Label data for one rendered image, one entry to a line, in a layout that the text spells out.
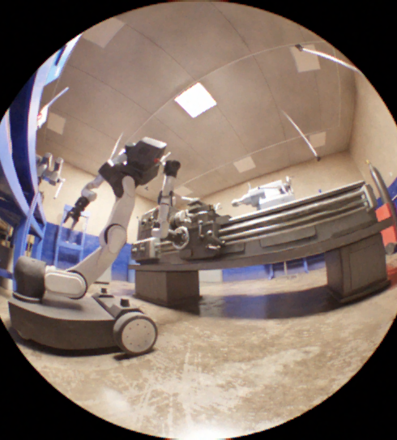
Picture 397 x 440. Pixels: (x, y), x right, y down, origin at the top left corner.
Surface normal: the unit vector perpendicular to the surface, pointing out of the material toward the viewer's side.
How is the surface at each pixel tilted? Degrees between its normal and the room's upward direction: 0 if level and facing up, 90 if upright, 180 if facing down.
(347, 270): 90
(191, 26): 180
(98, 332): 90
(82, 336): 90
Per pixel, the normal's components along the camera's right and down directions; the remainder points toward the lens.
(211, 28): 0.04, 0.93
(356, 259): -0.60, -0.26
